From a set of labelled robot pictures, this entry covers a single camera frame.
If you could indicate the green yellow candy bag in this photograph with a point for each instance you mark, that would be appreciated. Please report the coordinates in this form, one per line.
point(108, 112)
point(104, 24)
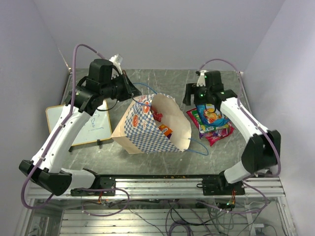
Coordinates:
point(206, 128)

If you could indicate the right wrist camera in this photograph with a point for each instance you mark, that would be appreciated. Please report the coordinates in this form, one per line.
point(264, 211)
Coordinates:
point(201, 78)

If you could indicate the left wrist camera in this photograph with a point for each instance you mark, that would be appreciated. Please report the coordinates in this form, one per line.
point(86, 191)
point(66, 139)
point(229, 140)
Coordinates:
point(117, 60)

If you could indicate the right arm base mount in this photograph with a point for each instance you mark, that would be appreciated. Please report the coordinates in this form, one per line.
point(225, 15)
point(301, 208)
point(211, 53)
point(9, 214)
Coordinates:
point(215, 185)

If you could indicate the blue gummy snack bag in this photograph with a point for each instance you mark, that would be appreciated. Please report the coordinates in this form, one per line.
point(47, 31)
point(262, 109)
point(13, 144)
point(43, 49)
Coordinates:
point(211, 116)

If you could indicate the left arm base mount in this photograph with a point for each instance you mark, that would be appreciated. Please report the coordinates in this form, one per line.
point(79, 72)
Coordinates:
point(102, 185)

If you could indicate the small whiteboard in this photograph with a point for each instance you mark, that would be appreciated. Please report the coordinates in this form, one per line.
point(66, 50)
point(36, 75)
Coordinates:
point(96, 125)

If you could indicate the aluminium frame rail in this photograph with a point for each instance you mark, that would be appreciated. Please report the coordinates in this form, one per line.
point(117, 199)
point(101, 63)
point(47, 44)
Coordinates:
point(187, 188)

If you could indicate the pink princess snack bag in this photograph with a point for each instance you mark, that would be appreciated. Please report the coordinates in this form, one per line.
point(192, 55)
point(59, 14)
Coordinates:
point(218, 134)

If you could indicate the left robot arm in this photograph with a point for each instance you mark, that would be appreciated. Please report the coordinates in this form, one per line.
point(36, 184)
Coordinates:
point(105, 80)

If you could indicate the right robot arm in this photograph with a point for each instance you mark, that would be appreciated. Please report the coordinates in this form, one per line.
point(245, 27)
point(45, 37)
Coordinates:
point(262, 150)

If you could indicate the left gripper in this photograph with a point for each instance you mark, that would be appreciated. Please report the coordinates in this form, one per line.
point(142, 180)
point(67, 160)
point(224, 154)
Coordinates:
point(130, 89)

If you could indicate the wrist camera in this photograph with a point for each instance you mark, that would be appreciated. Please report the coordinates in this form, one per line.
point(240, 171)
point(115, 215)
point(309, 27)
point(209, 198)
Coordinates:
point(117, 60)
point(201, 78)

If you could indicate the red snack packet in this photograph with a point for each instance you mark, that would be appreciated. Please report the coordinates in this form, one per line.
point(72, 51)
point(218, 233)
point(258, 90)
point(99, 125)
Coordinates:
point(157, 116)

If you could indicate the red crisps bag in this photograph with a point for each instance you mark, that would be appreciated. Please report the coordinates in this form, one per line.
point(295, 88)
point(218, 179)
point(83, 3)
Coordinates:
point(192, 115)

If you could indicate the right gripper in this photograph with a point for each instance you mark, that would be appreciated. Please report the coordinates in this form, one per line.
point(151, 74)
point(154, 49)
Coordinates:
point(191, 88)

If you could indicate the orange Fox's candy pack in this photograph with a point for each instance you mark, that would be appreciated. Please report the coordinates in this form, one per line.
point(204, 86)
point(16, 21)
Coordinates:
point(165, 130)

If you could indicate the blue checkered paper bag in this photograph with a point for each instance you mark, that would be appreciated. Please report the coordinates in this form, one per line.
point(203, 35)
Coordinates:
point(137, 131)

